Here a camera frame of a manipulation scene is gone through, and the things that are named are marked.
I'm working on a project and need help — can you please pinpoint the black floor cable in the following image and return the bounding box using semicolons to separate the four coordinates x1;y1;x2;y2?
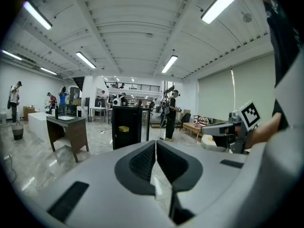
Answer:
3;154;18;185

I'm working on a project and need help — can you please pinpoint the white bathtub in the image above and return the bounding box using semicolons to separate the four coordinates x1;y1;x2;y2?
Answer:
28;112;52;141

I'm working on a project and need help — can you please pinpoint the black mezzanine railing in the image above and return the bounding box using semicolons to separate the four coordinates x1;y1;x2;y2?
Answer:
104;81;161;92

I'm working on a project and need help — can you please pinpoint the dark wooden sink cabinet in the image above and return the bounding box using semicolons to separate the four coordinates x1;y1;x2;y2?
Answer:
46;114;90;163

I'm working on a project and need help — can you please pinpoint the white round pouf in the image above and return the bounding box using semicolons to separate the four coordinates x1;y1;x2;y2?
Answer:
200;134;229;152

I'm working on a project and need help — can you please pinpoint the wooden coffee table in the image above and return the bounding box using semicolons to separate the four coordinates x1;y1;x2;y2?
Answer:
182;122;203;143

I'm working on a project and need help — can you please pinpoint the white roller blind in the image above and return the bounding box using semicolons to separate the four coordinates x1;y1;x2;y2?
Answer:
231;53;276;125

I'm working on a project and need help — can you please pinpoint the person in black sleeve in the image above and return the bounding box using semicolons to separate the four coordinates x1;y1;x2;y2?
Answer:
262;0;304;132

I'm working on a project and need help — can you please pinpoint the black mini fridge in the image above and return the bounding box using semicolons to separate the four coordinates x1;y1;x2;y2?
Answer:
112;105;151;151

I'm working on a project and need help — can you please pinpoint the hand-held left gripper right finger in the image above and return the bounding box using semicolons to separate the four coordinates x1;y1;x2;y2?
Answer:
156;140;249;226

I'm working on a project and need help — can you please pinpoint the white sink stand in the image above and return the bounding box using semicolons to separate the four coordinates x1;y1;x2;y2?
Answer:
89;101;106;123

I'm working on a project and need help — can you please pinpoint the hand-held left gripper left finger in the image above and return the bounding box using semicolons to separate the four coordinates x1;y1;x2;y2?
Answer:
33;140;176;228

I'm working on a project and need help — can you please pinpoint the gray woven basket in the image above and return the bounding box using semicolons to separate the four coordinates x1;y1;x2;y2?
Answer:
11;123;24;141

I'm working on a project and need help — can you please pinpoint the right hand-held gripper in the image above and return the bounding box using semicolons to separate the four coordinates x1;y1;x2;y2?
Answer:
201;100;261;154

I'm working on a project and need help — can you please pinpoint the black chair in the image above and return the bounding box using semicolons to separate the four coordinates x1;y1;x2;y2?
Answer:
177;113;191;131

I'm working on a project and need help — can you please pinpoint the black staircase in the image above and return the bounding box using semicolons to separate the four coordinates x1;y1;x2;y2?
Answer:
72;76;85;92

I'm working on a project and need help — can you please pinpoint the ceiling tube light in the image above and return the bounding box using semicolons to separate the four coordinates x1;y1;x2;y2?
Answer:
161;55;179;74
23;0;53;30
0;49;23;61
40;67;58;76
76;51;97;69
200;0;238;25

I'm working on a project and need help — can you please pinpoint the cardboard box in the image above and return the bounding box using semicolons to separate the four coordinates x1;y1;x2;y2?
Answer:
23;106;36;121

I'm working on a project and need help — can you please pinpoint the person's right forearm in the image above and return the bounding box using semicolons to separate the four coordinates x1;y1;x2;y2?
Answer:
246;112;283;150

